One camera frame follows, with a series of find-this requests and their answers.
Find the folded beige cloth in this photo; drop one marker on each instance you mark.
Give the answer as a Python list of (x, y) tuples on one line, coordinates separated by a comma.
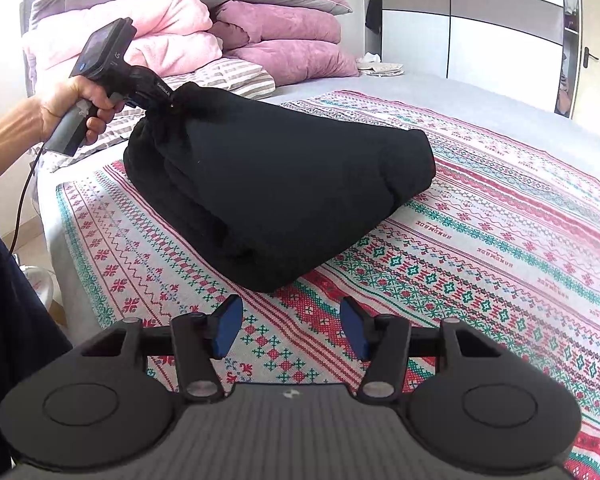
[(371, 65)]

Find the black sweatpants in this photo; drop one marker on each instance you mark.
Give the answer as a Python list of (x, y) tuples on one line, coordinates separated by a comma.
[(265, 194)]

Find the person left forearm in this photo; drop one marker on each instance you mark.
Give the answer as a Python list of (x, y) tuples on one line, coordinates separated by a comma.
[(20, 130)]

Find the striped beige pillow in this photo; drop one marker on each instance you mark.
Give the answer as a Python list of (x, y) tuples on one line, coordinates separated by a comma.
[(246, 79)]

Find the grey bed sheet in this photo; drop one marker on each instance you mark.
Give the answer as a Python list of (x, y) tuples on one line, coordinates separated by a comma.
[(548, 132)]

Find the patterned red green blanket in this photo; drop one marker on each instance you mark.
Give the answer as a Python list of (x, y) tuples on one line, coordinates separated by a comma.
[(506, 239)]

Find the pink folded duvet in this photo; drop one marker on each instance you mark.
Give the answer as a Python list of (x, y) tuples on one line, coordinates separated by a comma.
[(172, 36)]

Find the person dark trouser leg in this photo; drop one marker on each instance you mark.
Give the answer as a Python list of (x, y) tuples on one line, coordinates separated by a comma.
[(29, 337)]

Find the dark pink upper pillow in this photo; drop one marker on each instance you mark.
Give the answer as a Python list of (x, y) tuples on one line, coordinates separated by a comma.
[(239, 23)]

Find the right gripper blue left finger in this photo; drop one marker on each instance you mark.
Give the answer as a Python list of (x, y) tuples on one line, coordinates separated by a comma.
[(197, 339)]

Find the person left hand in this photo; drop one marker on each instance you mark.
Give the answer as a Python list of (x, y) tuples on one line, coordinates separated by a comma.
[(55, 101)]

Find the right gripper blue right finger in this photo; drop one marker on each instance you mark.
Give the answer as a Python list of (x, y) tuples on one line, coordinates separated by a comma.
[(382, 341)]

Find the white grey sliding wardrobe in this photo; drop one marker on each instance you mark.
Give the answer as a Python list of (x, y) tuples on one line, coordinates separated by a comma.
[(526, 50)]

